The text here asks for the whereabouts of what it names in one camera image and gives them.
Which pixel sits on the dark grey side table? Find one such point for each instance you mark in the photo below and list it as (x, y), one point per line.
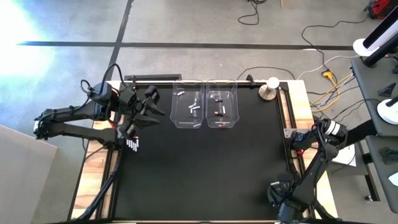
(367, 93)
(377, 174)

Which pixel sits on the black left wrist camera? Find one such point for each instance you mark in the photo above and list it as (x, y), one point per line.
(151, 92)

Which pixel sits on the black aluminium table frame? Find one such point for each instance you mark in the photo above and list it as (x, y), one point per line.
(163, 84)

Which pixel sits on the black stand pole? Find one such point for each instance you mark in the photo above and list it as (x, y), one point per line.
(376, 56)

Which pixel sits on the grey cabinet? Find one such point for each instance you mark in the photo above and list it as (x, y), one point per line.
(25, 180)

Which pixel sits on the small silver battery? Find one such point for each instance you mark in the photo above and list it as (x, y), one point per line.
(180, 92)
(191, 106)
(196, 108)
(197, 125)

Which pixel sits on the white paper sheet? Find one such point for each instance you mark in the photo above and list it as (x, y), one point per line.
(348, 157)

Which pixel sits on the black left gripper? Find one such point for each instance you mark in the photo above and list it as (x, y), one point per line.
(132, 109)

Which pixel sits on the black bracket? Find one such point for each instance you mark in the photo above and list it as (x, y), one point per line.
(388, 91)

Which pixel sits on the black cloth bundle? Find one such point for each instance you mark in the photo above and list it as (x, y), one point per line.
(388, 155)

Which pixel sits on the grey metal bracket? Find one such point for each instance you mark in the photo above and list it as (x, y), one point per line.
(288, 133)

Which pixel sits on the black table crossbar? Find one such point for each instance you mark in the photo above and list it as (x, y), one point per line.
(360, 132)

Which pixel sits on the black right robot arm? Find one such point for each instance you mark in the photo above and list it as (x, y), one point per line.
(314, 174)

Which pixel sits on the black spring clamp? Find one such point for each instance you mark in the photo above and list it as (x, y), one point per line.
(250, 80)

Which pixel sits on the teal paper sheet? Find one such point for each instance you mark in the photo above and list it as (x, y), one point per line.
(394, 180)

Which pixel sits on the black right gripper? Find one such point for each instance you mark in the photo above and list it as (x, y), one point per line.
(281, 191)

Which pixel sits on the black diagonal frame strut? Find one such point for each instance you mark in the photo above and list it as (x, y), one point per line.
(321, 213)
(99, 196)

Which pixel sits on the white round-base stand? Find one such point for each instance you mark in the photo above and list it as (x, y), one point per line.
(387, 113)
(360, 46)

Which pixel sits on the red tool bag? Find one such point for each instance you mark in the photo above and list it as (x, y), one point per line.
(381, 7)

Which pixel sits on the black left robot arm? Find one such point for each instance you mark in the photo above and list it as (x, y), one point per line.
(71, 113)

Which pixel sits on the clear plastic bin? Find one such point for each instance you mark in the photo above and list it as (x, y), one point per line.
(178, 115)
(230, 93)

